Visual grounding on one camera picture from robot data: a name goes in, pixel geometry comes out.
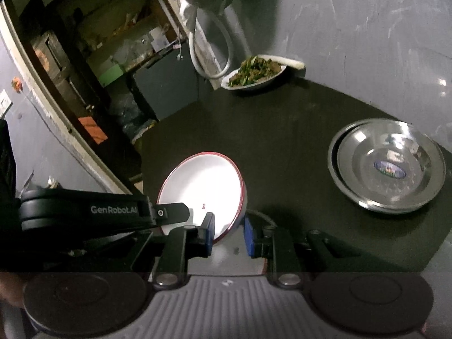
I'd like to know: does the dark cabinet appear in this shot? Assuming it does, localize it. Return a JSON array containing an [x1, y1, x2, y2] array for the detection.
[[131, 44, 200, 121]]

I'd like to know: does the steel plate with sticker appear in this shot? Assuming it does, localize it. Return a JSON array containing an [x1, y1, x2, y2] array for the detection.
[[336, 120, 446, 209]]

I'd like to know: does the white door frame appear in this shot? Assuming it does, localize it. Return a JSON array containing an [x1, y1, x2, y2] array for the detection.
[[0, 0, 142, 195]]

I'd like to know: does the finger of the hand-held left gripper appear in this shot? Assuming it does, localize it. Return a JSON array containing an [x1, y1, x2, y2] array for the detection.
[[155, 202, 195, 227]]

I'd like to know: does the white looped hose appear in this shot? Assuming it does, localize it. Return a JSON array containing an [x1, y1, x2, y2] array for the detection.
[[189, 7, 234, 80]]

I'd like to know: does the white wall switch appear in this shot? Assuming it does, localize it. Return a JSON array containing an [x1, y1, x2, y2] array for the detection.
[[0, 90, 13, 115]]

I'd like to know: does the white scallion stalk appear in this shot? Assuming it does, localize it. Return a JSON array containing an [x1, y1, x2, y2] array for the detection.
[[258, 54, 305, 69]]

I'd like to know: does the orange cloth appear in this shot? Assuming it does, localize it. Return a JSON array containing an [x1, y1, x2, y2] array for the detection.
[[78, 116, 108, 145]]

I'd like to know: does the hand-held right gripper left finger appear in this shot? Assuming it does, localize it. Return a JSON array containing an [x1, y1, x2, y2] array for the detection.
[[46, 212, 216, 286]]

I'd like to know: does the plain steel plate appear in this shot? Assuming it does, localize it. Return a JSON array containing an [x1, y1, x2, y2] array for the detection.
[[328, 118, 444, 215]]

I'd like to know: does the green box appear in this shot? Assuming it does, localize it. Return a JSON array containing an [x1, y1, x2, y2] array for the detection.
[[99, 64, 126, 87]]

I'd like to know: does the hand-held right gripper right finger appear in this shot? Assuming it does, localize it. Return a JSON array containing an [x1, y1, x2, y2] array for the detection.
[[244, 217, 422, 287]]

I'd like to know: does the steel plate of cooked vegetables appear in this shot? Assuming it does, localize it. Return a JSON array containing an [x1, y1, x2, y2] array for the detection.
[[221, 55, 287, 90]]

